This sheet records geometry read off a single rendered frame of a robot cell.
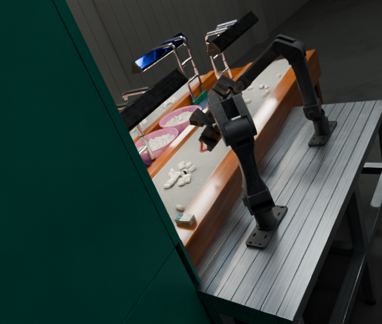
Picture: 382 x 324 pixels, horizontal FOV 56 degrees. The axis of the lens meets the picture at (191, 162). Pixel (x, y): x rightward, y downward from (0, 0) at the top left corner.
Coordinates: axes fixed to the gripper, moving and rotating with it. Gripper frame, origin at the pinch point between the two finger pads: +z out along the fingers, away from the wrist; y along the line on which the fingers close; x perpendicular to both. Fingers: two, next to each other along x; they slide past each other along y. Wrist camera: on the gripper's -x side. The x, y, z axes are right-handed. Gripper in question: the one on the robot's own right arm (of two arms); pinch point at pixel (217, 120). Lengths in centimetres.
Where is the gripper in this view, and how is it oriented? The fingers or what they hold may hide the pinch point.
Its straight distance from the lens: 175.6
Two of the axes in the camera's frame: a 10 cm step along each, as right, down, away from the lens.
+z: -3.8, 5.8, 7.2
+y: -4.6, 5.6, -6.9
